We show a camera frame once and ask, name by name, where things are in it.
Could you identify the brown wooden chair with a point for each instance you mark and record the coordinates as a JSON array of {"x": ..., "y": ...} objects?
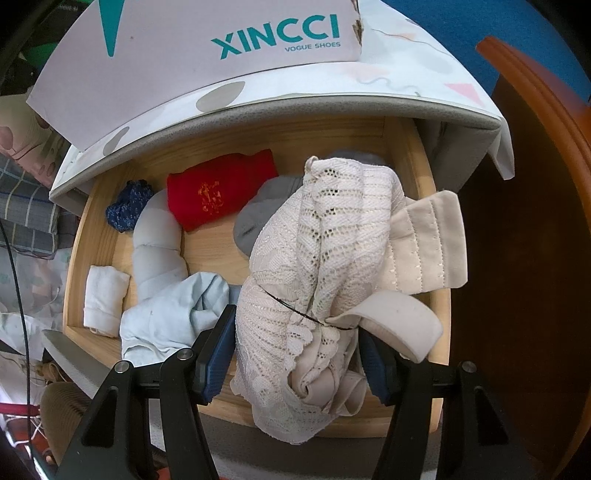
[{"x": 531, "y": 277}]

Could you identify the pale grey underwear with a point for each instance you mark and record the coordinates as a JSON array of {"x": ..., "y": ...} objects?
[{"x": 154, "y": 244}]

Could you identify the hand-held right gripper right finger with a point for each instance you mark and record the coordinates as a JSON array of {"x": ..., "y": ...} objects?
[{"x": 374, "y": 369}]

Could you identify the white patterned storage box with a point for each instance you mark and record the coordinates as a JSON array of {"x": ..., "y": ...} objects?
[{"x": 406, "y": 69}]

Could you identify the pink blanket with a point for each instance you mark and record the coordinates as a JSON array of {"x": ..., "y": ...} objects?
[{"x": 18, "y": 138}]

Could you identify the white printed bedsheet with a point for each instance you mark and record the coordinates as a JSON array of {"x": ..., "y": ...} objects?
[{"x": 41, "y": 286}]

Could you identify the beige lace bra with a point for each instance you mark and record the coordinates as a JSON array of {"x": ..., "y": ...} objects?
[{"x": 323, "y": 258}]

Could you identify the grey plaid cloth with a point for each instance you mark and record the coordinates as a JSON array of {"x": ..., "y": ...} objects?
[{"x": 27, "y": 217}]

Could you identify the tan ribbed cloth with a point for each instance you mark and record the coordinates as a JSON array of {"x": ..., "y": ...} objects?
[{"x": 64, "y": 415}]

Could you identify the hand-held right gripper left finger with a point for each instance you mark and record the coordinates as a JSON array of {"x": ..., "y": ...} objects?
[{"x": 217, "y": 355}]

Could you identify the green foam mat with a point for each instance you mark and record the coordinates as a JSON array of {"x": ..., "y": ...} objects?
[{"x": 41, "y": 53}]

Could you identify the blue foam mat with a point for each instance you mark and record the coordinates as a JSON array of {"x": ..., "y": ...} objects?
[{"x": 545, "y": 27}]

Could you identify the wooden drawer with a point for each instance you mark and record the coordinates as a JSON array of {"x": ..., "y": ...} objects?
[{"x": 207, "y": 249}]

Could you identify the pale blue sock ball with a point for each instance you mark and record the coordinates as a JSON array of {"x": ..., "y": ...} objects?
[{"x": 171, "y": 314}]

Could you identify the white underwear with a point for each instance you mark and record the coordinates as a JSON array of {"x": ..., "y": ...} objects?
[{"x": 104, "y": 300}]

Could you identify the white shoe box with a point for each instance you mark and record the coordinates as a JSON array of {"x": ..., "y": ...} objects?
[{"x": 184, "y": 69}]

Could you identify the red underwear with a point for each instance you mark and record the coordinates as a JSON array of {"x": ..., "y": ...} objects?
[{"x": 217, "y": 194}]

